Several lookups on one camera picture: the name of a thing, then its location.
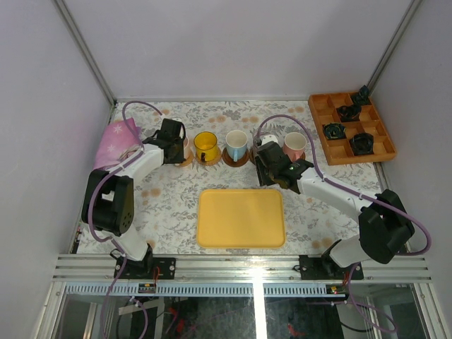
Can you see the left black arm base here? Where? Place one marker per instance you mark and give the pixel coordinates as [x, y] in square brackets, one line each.
[155, 268]

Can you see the black part compartment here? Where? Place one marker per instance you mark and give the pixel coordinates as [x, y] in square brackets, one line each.
[361, 97]
[362, 144]
[349, 113]

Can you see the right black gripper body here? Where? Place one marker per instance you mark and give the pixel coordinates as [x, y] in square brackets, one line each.
[266, 176]

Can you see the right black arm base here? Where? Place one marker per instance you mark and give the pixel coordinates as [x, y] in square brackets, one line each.
[321, 268]

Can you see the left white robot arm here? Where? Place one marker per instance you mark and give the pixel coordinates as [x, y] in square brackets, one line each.
[108, 207]

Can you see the black part lower compartment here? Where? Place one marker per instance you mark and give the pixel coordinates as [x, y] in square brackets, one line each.
[362, 144]

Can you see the black part with yellow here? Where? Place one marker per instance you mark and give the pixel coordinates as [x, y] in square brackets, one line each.
[334, 131]

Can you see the pink mug white handle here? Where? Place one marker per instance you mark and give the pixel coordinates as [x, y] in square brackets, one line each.
[187, 150]

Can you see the yellow plastic tray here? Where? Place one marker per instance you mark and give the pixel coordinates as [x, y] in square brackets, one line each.
[240, 219]

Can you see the woven rattan coaster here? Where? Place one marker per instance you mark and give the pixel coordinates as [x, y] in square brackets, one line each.
[214, 161]
[187, 161]

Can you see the brown wooden coaster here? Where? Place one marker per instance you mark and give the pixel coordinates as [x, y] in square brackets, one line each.
[252, 155]
[229, 161]
[298, 154]

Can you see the white mug blue handle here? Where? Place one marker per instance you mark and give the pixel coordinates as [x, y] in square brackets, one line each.
[236, 144]

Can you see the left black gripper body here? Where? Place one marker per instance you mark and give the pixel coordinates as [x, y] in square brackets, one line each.
[175, 142]

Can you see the amber glass cup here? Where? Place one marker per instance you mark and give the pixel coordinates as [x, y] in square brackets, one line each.
[205, 144]

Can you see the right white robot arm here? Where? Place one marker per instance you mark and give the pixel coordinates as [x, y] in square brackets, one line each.
[383, 226]

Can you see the pink folded cloth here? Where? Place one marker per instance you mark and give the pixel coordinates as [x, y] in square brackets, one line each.
[116, 143]

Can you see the cream mug pink outside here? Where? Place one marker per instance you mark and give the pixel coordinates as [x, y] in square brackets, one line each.
[293, 141]

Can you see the purple mug black handle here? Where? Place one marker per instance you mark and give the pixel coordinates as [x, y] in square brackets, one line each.
[256, 144]

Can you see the black part top compartment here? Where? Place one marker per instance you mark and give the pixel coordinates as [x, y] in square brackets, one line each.
[361, 97]

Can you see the floral tablecloth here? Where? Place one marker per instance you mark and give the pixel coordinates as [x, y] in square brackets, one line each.
[166, 201]

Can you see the orange compartment tray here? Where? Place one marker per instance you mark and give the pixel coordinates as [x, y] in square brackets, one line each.
[339, 151]

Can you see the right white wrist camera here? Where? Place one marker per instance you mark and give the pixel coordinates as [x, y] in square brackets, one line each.
[268, 138]

